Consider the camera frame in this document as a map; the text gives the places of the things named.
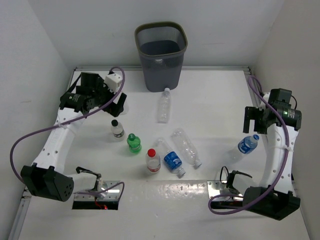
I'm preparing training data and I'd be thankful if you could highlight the aluminium table edge rail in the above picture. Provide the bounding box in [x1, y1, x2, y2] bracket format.
[244, 66, 261, 107]

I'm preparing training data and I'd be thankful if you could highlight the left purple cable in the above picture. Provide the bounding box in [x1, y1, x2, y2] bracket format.
[9, 66, 126, 216]

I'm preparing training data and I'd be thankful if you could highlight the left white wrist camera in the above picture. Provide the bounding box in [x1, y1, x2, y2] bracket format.
[104, 72, 123, 93]

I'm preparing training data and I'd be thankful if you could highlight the purple cable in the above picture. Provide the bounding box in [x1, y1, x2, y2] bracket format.
[9, 66, 126, 216]
[207, 75, 291, 216]

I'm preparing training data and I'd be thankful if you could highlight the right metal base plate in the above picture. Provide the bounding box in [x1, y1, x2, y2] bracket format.
[207, 180, 243, 202]

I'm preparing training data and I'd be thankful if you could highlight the metal base plate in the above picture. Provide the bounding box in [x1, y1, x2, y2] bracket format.
[207, 180, 243, 202]
[73, 180, 124, 202]

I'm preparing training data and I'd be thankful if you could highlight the red cap clear bottle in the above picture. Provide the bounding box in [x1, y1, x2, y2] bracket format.
[145, 148, 161, 174]

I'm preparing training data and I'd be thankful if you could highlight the green plastic bottle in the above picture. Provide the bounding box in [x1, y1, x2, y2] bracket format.
[126, 133, 142, 154]

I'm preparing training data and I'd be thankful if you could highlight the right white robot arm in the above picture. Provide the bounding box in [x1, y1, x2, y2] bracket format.
[220, 88, 302, 221]

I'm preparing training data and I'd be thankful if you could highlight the clear crushed bottle white cap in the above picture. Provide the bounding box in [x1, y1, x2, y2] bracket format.
[171, 128, 202, 169]

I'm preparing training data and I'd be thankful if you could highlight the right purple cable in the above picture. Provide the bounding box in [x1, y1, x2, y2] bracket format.
[207, 75, 291, 216]

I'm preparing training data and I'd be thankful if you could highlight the grey mesh waste bin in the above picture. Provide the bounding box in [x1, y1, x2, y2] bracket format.
[134, 21, 188, 93]

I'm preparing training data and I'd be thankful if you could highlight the clear bottle blue label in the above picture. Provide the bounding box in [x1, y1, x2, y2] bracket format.
[154, 137, 186, 178]

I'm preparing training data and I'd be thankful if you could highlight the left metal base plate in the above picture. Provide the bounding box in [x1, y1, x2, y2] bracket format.
[73, 180, 124, 202]

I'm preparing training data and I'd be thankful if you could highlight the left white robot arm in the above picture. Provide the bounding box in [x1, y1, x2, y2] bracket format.
[20, 70, 127, 202]

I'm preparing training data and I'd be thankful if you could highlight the black cap small bottle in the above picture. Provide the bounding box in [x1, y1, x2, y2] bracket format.
[111, 119, 125, 139]

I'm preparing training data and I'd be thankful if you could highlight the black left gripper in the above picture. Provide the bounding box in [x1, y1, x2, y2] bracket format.
[90, 78, 125, 117]

